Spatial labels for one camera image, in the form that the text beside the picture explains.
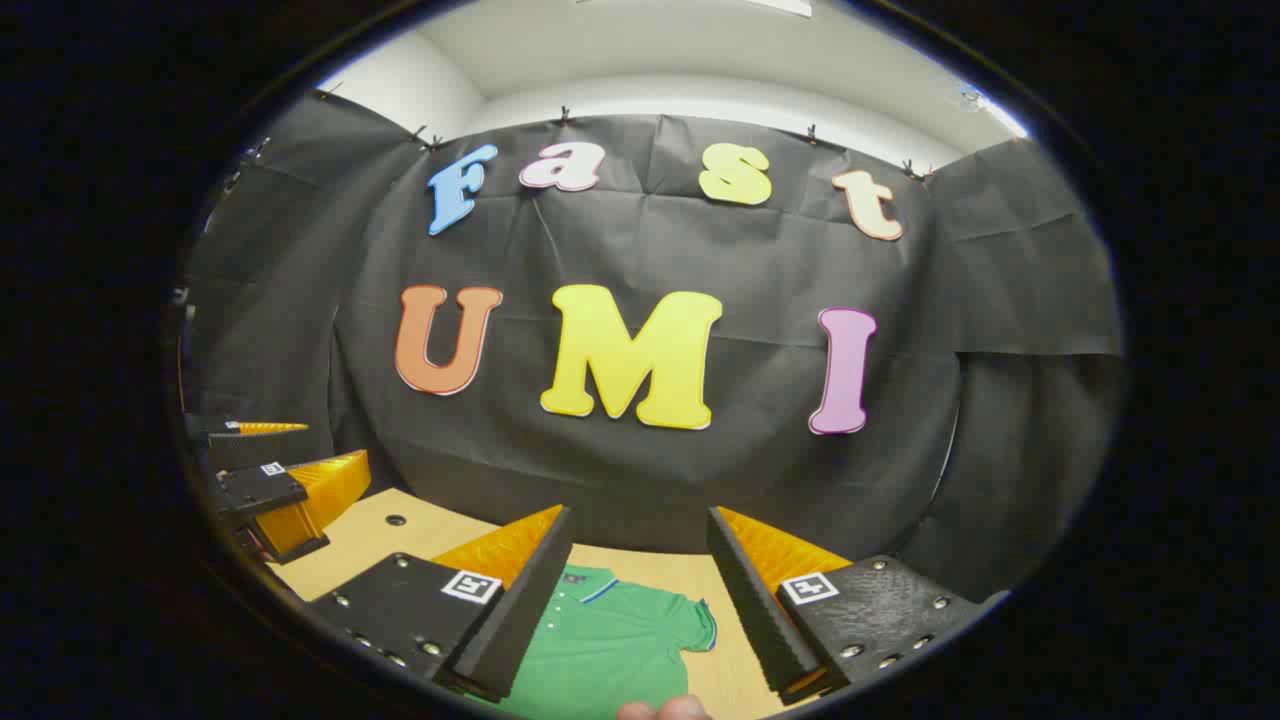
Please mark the row of black cloth clips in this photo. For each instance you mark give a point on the row of black cloth clips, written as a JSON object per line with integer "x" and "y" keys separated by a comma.
{"x": 564, "y": 117}

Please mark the green T-shirt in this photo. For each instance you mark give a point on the green T-shirt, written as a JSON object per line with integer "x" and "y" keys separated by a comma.
{"x": 610, "y": 650}

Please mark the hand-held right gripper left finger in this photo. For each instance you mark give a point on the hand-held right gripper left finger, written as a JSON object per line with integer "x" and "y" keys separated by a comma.
{"x": 520, "y": 610}

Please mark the black backdrop cloth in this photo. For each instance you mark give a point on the black backdrop cloth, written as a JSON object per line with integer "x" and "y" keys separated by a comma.
{"x": 700, "y": 480}

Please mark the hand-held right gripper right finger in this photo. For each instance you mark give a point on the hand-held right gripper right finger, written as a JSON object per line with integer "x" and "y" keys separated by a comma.
{"x": 755, "y": 610}

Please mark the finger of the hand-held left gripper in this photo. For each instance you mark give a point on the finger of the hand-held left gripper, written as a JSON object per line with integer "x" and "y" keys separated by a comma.
{"x": 215, "y": 428}
{"x": 262, "y": 490}

